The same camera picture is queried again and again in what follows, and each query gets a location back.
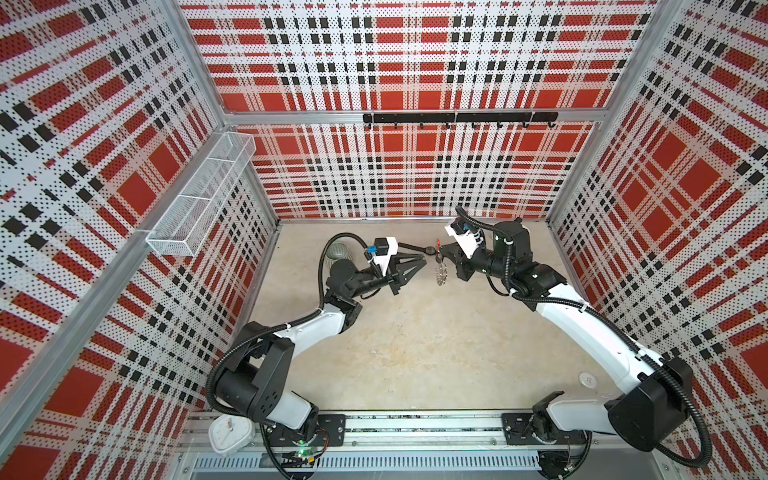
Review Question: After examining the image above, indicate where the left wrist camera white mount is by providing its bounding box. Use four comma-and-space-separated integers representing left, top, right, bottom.
366, 237, 398, 277

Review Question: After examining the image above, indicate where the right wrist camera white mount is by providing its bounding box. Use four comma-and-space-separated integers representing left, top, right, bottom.
444, 218, 486, 256

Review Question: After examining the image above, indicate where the black wall hook rail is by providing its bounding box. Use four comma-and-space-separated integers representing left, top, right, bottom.
362, 111, 559, 126

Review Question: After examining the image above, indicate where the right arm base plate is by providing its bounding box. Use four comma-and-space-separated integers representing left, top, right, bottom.
501, 411, 587, 448

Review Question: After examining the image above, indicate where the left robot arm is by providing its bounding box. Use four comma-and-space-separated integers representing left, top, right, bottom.
204, 232, 427, 445

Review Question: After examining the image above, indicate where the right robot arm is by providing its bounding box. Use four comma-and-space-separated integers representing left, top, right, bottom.
441, 207, 713, 468

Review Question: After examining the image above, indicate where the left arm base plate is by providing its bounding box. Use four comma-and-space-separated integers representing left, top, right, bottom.
266, 413, 347, 447

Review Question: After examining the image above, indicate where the black wrist watch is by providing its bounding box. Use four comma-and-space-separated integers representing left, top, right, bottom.
398, 242, 438, 256

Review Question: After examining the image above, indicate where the small white round disc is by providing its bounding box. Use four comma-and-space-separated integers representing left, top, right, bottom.
578, 371, 598, 390

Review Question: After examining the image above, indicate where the grey ribbed round object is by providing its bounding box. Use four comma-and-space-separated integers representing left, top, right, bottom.
325, 240, 352, 263

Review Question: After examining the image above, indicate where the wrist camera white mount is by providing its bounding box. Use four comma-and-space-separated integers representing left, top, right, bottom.
366, 237, 398, 277
444, 218, 486, 256

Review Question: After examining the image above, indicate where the white wire mesh basket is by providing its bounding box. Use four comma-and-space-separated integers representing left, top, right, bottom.
146, 132, 255, 257

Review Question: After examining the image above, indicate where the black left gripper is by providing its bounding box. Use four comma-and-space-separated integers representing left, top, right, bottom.
351, 251, 427, 298

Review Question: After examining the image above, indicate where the white timer device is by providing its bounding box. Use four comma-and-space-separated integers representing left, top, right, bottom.
208, 415, 255, 456

